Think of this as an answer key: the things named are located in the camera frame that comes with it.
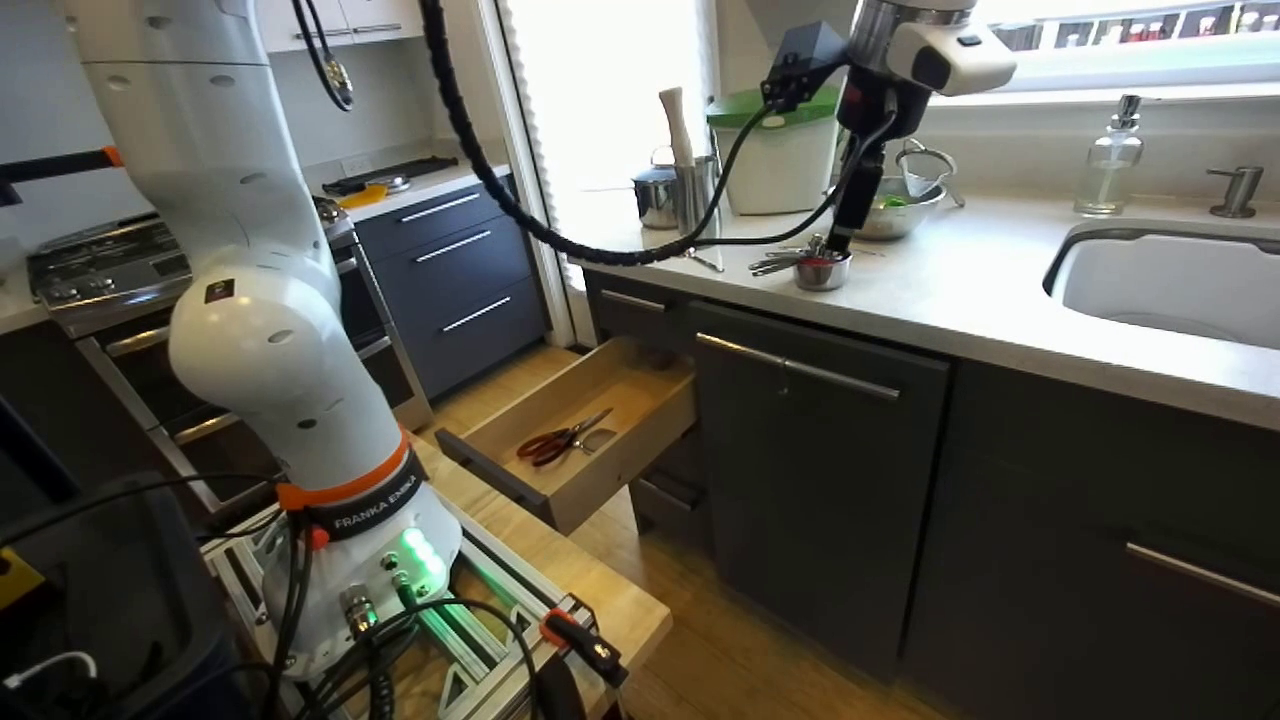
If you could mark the wooden robot platform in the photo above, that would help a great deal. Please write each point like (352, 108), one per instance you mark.
(547, 560)

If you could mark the white kitchen sink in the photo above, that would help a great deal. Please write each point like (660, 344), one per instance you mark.
(1181, 283)

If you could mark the black gas stove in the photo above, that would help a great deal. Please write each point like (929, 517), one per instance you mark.
(104, 266)

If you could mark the open wooden drawer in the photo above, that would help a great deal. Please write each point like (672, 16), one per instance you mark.
(578, 427)

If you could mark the clear soap dispenser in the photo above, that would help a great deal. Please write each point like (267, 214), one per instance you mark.
(1110, 161)

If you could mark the small metal spoon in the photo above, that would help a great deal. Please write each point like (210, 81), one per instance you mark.
(699, 258)

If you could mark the black storage bin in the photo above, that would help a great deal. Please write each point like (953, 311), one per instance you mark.
(102, 613)

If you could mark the short metal sink fitting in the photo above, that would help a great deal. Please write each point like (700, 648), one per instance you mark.
(1238, 191)

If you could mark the white bin green lid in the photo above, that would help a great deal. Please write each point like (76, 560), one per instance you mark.
(772, 161)

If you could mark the steel measuring spoons bunch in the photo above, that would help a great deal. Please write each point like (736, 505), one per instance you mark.
(808, 262)

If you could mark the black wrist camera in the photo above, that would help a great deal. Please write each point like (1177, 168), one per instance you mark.
(806, 67)

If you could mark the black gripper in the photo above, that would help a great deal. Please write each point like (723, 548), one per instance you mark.
(873, 108)

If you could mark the steel utensil cylinder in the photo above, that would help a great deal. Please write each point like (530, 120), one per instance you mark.
(700, 200)

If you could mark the wooden pepper mill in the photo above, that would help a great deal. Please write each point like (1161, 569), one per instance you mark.
(682, 126)

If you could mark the blue drawer cabinet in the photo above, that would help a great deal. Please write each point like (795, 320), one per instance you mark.
(453, 283)

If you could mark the red black clamp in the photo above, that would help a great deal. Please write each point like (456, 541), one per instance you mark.
(585, 647)

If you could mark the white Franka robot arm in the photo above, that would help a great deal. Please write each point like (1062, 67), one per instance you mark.
(254, 304)

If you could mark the dark under-sink cabinet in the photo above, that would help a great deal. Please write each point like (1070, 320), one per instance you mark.
(1097, 560)

